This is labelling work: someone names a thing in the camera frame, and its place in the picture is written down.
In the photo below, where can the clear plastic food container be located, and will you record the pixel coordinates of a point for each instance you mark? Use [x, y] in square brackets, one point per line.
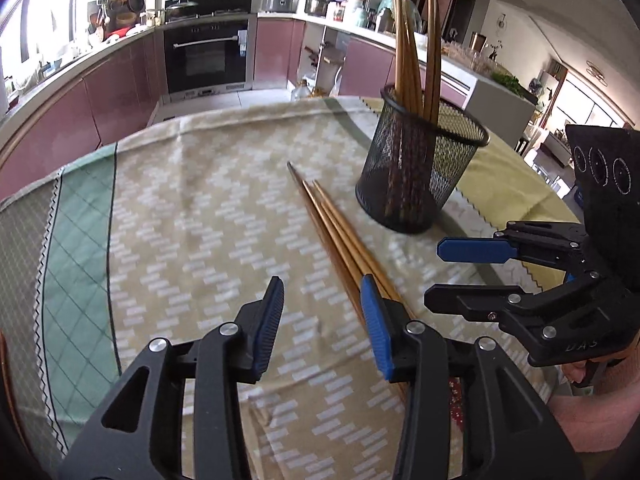
[465, 54]

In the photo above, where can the built-in black oven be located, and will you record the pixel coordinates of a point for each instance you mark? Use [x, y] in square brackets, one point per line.
[205, 55]

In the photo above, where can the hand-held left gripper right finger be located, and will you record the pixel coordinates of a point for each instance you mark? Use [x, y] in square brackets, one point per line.
[375, 320]

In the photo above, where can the person's right hand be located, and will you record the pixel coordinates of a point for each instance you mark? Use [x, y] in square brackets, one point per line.
[600, 410]

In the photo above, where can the black mesh utensil holder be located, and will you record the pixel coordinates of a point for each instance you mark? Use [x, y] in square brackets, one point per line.
[400, 185]

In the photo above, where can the black lidded wok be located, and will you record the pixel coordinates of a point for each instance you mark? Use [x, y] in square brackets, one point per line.
[181, 10]

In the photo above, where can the bunch of wooden chopsticks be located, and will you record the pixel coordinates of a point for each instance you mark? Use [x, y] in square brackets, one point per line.
[402, 60]

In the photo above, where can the silver rice cooker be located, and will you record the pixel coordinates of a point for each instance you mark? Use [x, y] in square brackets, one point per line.
[280, 1]

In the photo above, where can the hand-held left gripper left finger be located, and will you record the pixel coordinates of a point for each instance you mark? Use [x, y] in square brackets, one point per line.
[265, 332]

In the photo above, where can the white kitchen countertop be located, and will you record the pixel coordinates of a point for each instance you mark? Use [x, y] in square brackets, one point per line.
[465, 76]

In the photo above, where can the pale canister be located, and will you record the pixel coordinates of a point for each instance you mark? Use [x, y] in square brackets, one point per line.
[354, 15]

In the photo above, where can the green leafy vegetables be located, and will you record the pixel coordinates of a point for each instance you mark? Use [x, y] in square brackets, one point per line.
[507, 82]

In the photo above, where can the yellow cooking oil bottle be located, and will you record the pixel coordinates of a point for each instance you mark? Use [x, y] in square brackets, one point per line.
[320, 92]

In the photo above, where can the round ceiling lamp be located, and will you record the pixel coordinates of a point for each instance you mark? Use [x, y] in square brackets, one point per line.
[597, 72]

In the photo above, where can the green appliance under plastic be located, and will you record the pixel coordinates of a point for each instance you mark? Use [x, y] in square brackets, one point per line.
[386, 1]

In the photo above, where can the clear plastic bottle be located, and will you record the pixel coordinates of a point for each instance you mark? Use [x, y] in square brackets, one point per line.
[301, 91]

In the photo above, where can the pink kitchen base cabinets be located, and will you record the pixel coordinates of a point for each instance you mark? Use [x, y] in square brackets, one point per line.
[272, 52]
[60, 120]

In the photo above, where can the hanging black pan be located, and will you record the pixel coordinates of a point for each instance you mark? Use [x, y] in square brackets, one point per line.
[136, 2]

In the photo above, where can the kitchen window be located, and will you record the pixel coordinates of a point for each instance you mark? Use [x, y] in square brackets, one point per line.
[40, 10]

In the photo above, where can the wicker basket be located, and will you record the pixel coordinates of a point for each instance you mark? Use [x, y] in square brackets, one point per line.
[126, 17]

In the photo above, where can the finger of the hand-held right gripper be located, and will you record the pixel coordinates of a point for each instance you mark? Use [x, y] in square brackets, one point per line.
[475, 300]
[475, 251]

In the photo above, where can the patchwork patterned tablecloth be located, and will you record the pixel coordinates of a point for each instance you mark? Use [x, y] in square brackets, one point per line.
[200, 210]

